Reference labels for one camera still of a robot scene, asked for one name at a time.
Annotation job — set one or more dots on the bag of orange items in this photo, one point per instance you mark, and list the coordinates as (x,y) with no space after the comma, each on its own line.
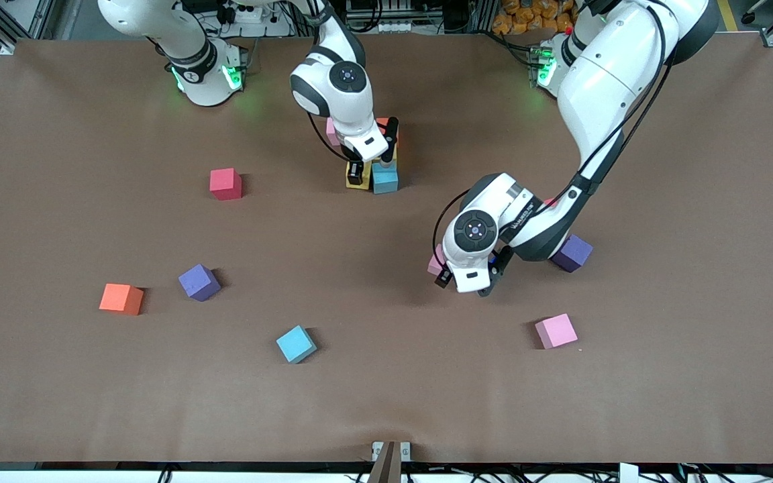
(527,17)

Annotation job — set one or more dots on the metal equipment rack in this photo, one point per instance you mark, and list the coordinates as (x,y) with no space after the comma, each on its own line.
(380,13)

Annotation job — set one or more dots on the orange foam cube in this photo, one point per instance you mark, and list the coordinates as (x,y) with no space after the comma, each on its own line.
(121,298)
(382,122)

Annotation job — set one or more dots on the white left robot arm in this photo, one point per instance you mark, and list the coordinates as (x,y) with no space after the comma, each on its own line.
(608,74)

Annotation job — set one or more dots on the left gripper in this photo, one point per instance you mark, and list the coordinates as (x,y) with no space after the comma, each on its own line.
(444,277)

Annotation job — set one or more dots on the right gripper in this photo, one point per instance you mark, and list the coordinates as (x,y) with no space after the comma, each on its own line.
(357,168)

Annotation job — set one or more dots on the blue foam cube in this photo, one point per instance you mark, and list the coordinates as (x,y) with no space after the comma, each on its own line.
(296,344)
(385,180)

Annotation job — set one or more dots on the white table edge rail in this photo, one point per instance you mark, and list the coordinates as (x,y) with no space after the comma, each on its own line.
(58,477)

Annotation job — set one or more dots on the purple foam cube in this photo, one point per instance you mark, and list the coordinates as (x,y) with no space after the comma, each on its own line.
(198,282)
(578,253)

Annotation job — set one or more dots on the pink foam cube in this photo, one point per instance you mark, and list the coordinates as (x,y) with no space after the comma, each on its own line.
(435,263)
(555,331)
(331,131)

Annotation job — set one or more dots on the grey camera support post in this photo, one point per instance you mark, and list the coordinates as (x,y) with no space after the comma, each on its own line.
(386,469)

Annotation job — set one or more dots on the white power strip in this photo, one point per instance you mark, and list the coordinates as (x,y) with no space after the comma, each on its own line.
(249,10)

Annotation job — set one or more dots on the brown paper table cover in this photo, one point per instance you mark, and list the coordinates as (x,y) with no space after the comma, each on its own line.
(628,402)

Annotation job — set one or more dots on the small metal bracket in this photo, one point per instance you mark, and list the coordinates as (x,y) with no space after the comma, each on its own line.
(405,451)

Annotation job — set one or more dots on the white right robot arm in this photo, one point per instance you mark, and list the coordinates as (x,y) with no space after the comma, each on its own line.
(192,60)

